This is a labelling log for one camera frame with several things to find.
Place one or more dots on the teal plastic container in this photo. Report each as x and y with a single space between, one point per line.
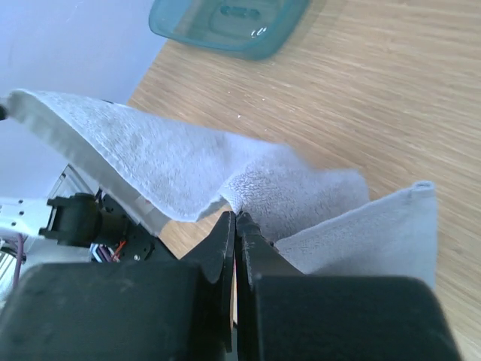
244 29

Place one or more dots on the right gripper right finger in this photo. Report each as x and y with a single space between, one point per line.
255 258

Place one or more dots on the grey panda towel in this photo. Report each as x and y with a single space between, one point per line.
321 221

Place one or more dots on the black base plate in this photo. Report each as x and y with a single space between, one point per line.
137 244

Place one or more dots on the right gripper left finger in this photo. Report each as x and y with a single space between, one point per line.
213 303

